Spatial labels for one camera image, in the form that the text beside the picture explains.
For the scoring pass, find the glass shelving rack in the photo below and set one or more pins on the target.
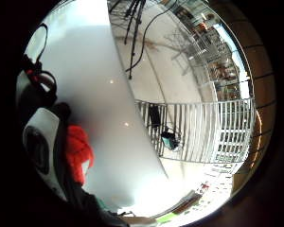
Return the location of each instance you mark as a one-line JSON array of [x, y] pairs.
[[216, 53]]

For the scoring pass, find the black garment on railing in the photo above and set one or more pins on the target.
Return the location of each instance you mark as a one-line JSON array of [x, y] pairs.
[[154, 116]]

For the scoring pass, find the black tripod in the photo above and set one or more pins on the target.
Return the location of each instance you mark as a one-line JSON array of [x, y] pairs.
[[134, 31]]

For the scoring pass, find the teal and black bag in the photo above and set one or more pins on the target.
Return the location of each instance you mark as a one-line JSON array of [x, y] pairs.
[[170, 140]]

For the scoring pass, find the green flat board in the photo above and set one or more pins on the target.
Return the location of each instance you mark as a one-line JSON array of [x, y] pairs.
[[167, 218]]

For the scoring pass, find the red fluffy soft toy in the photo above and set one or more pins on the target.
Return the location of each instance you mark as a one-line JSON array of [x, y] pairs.
[[79, 151]]

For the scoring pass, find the small red object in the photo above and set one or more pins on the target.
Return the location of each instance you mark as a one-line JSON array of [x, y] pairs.
[[205, 186]]

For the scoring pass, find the white metal railing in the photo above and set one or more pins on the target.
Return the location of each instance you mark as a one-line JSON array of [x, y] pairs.
[[208, 129]]

